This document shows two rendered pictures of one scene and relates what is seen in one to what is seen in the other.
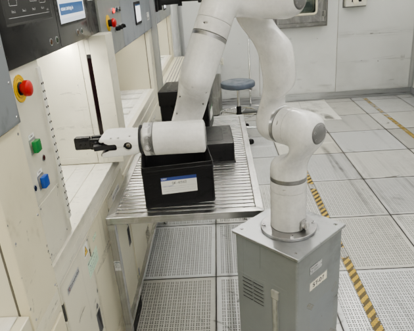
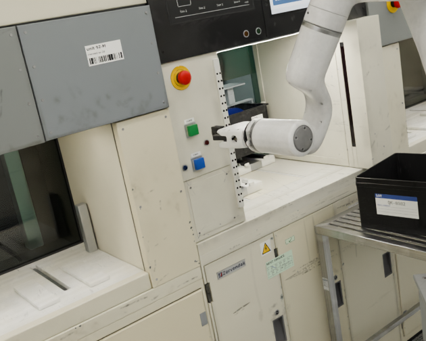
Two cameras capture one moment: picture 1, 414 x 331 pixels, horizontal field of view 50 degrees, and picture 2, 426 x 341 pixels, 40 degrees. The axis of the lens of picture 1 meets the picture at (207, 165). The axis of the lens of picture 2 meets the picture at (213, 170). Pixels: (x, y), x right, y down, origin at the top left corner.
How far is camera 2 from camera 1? 0.90 m
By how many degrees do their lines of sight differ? 50
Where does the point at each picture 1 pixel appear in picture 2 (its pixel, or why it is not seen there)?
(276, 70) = not seen: outside the picture
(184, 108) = (309, 107)
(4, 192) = (134, 162)
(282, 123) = not seen: outside the picture
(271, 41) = (423, 28)
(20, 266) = (142, 227)
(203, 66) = (299, 61)
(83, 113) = (336, 108)
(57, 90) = not seen: hidden behind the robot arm
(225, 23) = (326, 12)
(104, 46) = (355, 32)
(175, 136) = (268, 134)
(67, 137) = not seen: hidden behind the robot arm
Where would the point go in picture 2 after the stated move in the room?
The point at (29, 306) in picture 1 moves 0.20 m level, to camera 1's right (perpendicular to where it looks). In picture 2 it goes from (149, 264) to (193, 281)
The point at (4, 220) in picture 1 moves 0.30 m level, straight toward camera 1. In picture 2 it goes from (130, 184) to (63, 228)
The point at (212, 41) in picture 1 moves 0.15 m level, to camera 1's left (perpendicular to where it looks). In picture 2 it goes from (310, 33) to (261, 39)
